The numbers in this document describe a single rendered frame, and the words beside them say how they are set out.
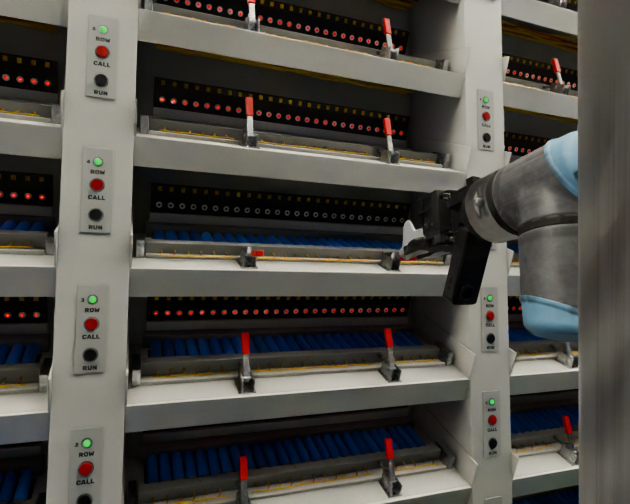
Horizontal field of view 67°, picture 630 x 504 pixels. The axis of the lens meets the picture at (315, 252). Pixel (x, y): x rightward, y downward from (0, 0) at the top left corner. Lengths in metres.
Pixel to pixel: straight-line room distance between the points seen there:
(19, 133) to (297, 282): 0.46
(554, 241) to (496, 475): 0.62
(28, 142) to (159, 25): 0.26
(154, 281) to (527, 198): 0.52
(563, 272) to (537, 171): 0.11
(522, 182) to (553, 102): 0.63
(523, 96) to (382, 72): 0.34
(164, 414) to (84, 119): 0.44
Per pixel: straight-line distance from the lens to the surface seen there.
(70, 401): 0.77
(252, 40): 0.87
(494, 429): 1.03
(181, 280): 0.76
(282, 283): 0.79
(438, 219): 0.71
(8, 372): 0.83
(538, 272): 0.54
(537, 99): 1.17
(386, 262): 0.88
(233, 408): 0.79
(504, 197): 0.60
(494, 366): 1.01
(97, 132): 0.78
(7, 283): 0.77
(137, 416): 0.78
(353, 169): 0.86
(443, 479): 1.02
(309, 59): 0.90
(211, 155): 0.79
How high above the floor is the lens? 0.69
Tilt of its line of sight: 4 degrees up
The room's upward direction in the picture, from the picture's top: straight up
